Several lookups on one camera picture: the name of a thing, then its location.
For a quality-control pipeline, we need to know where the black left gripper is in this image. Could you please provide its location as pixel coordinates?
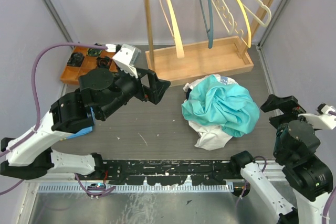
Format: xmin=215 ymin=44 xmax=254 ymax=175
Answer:
xmin=100 ymin=65 xmax=172 ymax=120

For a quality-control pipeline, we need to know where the wooden hanger with teal shirt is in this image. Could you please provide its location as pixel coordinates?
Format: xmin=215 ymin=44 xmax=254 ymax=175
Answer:
xmin=159 ymin=0 xmax=185 ymax=59

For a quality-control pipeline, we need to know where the teal t shirt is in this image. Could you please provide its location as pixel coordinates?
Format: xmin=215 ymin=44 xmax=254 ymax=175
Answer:
xmin=181 ymin=83 xmax=260 ymax=137

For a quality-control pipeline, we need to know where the white t shirt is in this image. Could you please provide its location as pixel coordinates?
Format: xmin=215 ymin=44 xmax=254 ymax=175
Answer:
xmin=188 ymin=121 xmax=233 ymax=151

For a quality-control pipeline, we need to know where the cream plastic hanger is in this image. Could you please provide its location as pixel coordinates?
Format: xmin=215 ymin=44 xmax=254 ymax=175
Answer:
xmin=243 ymin=0 xmax=272 ymax=27

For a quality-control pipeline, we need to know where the grey blue plastic hanger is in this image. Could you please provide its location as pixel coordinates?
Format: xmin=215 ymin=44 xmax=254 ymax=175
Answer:
xmin=199 ymin=0 xmax=214 ymax=49

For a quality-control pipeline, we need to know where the navy t shirt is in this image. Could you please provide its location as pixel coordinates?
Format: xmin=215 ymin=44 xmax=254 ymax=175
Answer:
xmin=185 ymin=92 xmax=190 ymax=100

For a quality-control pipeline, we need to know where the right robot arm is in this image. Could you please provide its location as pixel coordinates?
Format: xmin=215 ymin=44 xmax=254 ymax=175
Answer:
xmin=229 ymin=94 xmax=335 ymax=223

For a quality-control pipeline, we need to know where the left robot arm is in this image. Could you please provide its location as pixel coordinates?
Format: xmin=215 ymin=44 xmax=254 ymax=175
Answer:
xmin=1 ymin=68 xmax=171 ymax=180

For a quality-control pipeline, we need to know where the wooden clothes rack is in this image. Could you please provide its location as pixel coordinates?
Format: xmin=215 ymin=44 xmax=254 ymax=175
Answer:
xmin=144 ymin=0 xmax=274 ymax=86

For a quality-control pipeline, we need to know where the rolled dark sock middle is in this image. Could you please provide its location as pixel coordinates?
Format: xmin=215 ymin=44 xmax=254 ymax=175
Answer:
xmin=96 ymin=56 xmax=112 ymax=69

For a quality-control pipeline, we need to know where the rolled dark sock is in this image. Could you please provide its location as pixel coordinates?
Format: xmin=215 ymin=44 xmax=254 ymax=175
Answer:
xmin=87 ymin=48 xmax=102 ymax=58
xmin=96 ymin=56 xmax=112 ymax=69
xmin=67 ymin=52 xmax=84 ymax=67

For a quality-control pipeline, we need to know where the rolled dark sock top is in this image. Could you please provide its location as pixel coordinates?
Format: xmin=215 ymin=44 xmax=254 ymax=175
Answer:
xmin=87 ymin=48 xmax=102 ymax=58

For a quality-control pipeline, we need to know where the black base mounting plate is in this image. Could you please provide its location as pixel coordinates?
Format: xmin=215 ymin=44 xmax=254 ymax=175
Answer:
xmin=75 ymin=158 xmax=245 ymax=186

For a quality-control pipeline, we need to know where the blue folded cloth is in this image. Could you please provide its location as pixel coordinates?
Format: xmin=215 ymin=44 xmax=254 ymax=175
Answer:
xmin=67 ymin=108 xmax=95 ymax=139

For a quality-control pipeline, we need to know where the rolled dark sock left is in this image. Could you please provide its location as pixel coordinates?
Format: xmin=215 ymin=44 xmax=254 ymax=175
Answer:
xmin=67 ymin=52 xmax=84 ymax=67

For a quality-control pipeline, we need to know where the wooden compartment tray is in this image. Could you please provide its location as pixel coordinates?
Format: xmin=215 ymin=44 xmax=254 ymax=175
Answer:
xmin=60 ymin=46 xmax=117 ymax=85

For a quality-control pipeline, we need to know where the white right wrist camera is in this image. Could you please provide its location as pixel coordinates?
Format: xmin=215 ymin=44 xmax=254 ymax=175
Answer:
xmin=298 ymin=103 xmax=335 ymax=130

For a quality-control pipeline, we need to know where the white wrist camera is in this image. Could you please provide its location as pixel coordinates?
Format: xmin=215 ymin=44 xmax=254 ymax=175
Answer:
xmin=298 ymin=103 xmax=335 ymax=130
xmin=105 ymin=44 xmax=141 ymax=79

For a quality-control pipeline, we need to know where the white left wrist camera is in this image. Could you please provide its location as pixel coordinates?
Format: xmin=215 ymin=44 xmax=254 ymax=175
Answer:
xmin=105 ymin=44 xmax=141 ymax=79

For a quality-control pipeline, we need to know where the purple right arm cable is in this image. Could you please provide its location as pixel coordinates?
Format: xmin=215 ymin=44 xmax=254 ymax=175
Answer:
xmin=235 ymin=111 xmax=336 ymax=224

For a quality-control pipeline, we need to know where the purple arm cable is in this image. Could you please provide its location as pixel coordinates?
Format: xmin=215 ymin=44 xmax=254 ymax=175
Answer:
xmin=235 ymin=111 xmax=336 ymax=224
xmin=0 ymin=42 xmax=116 ymax=200

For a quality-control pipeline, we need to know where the white slotted cable duct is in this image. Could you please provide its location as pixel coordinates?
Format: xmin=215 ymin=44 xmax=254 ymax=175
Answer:
xmin=37 ymin=183 xmax=234 ymax=193

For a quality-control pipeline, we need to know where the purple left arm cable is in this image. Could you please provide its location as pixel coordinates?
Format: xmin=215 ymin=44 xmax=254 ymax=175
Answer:
xmin=0 ymin=42 xmax=116 ymax=200

